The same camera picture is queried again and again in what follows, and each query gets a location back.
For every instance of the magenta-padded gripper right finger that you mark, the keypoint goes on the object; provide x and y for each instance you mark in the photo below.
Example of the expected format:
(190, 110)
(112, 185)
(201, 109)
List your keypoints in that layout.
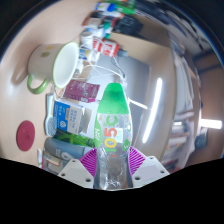
(143, 170)

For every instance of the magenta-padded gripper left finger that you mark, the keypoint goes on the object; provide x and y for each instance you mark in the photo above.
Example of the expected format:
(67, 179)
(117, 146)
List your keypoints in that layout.
(80, 170)

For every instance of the clear green-topped drink bottle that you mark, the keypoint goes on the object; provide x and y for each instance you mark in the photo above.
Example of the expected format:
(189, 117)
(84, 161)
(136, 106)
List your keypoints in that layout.
(113, 133)

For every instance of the slim green glass bottle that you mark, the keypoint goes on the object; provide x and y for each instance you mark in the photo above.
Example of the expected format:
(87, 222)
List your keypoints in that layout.
(75, 138)

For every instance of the white green red pen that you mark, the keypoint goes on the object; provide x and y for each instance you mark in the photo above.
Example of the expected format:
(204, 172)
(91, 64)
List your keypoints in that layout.
(40, 157)

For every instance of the blue and white box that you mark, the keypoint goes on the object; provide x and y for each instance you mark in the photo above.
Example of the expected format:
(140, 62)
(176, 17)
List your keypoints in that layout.
(68, 116)

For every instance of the under-shelf light strip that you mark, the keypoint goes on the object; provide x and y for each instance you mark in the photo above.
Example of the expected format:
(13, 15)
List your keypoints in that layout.
(152, 110)

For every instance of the pale blue flat case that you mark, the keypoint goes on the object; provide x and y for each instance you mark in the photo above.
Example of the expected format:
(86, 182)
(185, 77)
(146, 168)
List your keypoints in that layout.
(49, 116)

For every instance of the flat round red coaster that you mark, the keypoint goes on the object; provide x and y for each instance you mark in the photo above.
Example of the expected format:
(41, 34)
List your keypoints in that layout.
(26, 135)

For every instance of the magenta carton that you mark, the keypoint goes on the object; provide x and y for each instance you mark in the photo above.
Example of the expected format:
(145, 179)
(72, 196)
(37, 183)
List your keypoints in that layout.
(81, 90)

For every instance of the red and white can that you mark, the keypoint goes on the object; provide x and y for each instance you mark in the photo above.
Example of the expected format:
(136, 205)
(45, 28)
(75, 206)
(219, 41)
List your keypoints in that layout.
(106, 47)

